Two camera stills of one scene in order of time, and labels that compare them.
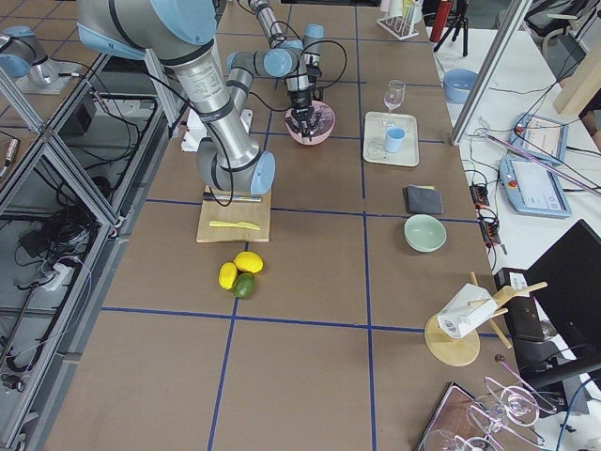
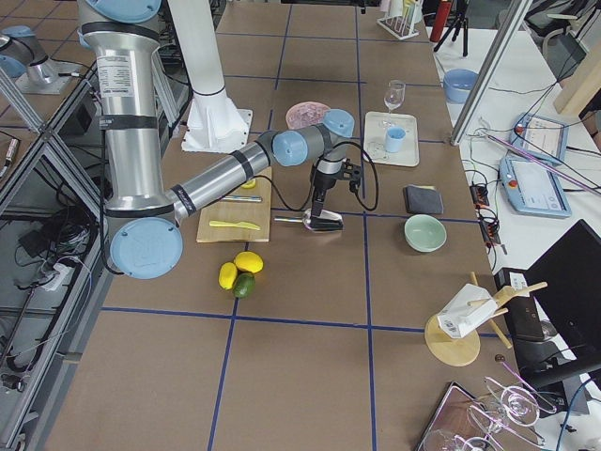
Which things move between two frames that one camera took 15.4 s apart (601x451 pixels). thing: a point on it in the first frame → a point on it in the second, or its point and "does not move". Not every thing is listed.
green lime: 244,286 does not move
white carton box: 466,310 does not move
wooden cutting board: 254,212 does not move
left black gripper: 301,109 → 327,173
